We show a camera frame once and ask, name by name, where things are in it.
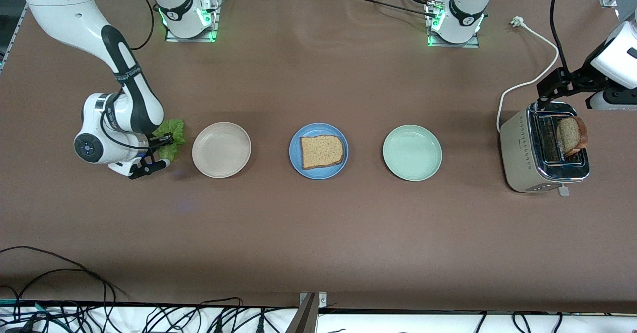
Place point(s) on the green lettuce leaf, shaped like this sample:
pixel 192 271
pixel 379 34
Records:
pixel 175 129

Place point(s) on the silver two-slot toaster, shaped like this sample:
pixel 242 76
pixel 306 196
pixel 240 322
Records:
pixel 517 149

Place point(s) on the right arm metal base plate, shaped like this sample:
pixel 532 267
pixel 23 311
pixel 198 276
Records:
pixel 217 24

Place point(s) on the blue plate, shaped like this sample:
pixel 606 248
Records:
pixel 318 129

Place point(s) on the brown bread slice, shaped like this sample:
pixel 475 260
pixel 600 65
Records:
pixel 570 134
pixel 322 152

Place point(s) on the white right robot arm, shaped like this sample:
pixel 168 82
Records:
pixel 64 14

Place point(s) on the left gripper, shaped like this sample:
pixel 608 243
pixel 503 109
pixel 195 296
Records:
pixel 570 80

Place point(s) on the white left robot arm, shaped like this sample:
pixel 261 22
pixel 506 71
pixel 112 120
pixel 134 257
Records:
pixel 463 9

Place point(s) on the aluminium table edge bracket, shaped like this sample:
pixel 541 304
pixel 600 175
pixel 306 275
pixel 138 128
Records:
pixel 308 313

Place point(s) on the aluminium table frame rail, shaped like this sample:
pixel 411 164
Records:
pixel 15 34

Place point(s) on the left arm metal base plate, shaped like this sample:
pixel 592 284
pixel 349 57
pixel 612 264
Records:
pixel 470 45

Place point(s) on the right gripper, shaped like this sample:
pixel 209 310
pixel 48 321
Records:
pixel 155 146

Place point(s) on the mint green plate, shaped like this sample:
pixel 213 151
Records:
pixel 412 153

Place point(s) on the beige plate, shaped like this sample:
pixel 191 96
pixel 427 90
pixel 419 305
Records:
pixel 221 150

